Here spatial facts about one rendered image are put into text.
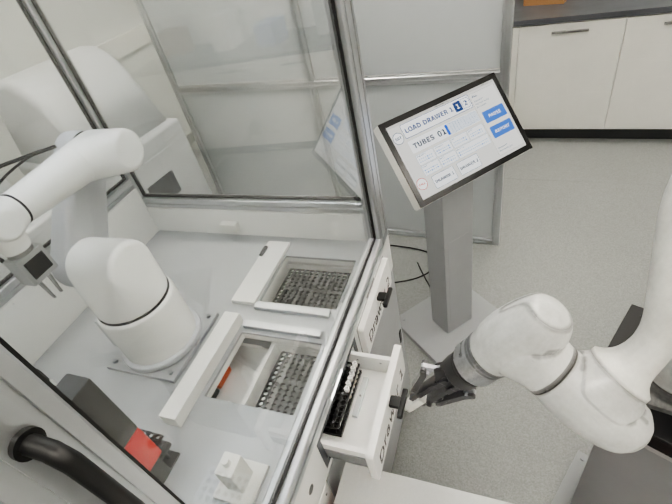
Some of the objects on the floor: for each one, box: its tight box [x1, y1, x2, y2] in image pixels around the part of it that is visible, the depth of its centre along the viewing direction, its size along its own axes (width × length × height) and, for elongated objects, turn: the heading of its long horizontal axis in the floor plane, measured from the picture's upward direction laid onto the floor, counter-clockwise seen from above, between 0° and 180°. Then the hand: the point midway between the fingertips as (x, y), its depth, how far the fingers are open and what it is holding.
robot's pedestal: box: [551, 444, 672, 504], centre depth 126 cm, size 30×30×76 cm
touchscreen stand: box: [400, 181, 497, 364], centre depth 187 cm, size 50×45×102 cm
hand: (415, 400), depth 95 cm, fingers closed
